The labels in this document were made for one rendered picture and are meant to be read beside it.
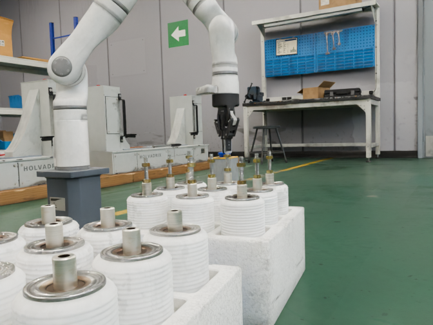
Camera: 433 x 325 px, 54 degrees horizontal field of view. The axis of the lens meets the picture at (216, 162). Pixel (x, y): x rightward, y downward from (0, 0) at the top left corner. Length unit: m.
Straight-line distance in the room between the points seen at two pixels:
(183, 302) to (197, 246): 0.08
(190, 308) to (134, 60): 7.24
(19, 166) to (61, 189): 1.72
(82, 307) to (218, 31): 0.87
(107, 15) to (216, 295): 0.87
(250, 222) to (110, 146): 2.78
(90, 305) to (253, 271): 0.50
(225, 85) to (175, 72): 6.00
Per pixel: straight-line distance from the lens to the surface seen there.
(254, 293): 0.88
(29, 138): 3.21
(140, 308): 0.51
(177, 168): 4.07
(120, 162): 3.57
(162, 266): 0.51
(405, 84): 5.83
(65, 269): 0.43
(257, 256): 0.85
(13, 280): 0.50
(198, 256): 0.61
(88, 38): 1.25
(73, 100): 1.25
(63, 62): 1.25
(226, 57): 1.15
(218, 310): 0.61
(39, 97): 3.28
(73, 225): 0.75
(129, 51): 7.78
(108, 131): 3.56
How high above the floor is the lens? 0.39
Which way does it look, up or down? 4 degrees down
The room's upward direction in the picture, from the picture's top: 2 degrees counter-clockwise
